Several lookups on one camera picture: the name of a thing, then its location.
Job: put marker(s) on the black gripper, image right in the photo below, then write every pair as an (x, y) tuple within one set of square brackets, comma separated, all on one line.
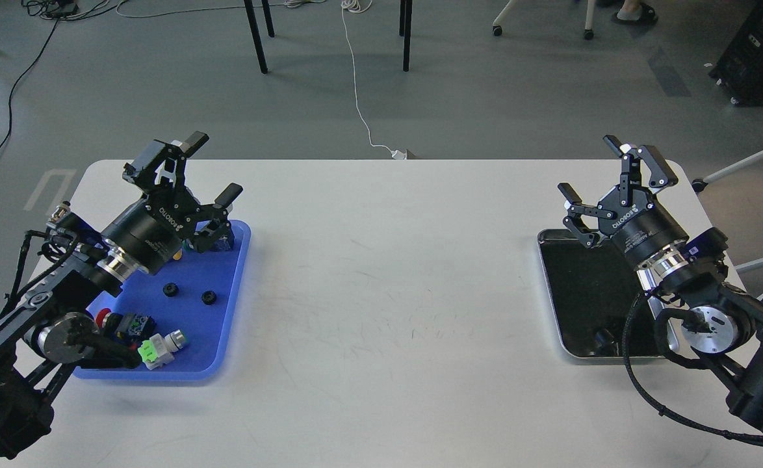
[(639, 230)]

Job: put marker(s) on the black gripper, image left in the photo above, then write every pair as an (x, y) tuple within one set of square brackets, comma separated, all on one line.
[(151, 230)]

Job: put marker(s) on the small black gear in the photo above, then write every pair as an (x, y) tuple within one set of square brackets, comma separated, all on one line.
[(209, 297), (170, 289)]

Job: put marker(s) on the blue plastic tray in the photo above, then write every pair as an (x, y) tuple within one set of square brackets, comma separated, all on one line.
[(206, 326)]

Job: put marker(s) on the silver metal tray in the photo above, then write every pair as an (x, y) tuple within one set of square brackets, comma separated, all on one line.
[(591, 291)]

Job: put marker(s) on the white office chair base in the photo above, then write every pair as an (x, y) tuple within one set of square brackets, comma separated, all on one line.
[(576, 17)]

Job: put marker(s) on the person's sandaled foot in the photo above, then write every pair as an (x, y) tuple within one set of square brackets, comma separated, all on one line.
[(635, 13)]

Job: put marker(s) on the green push button switch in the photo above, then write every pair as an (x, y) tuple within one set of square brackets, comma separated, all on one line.
[(224, 243)]

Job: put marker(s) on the red push button switch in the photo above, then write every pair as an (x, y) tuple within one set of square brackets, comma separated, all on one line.
[(129, 329)]

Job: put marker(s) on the white green connector switch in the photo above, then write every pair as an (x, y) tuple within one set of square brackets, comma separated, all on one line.
[(158, 351)]

